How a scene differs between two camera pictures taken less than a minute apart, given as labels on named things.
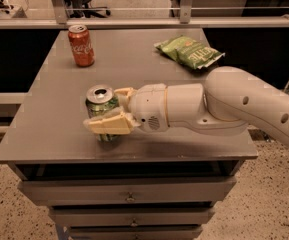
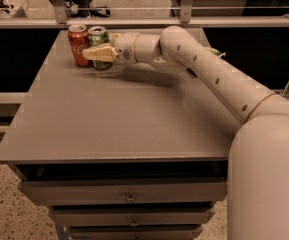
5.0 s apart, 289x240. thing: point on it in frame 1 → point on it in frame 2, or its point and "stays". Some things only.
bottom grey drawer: (135, 232) stays
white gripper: (149, 104) → (125, 48)
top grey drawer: (130, 190) stays
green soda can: (101, 99) → (98, 35)
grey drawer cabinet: (148, 184) stays
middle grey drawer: (132, 216) stays
